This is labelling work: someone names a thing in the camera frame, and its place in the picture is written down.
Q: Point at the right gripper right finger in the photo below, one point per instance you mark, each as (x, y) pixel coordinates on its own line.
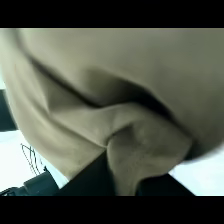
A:
(163, 186)

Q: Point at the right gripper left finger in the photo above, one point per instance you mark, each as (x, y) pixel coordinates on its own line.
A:
(90, 178)

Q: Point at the brown garment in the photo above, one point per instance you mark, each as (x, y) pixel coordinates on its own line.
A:
(133, 83)

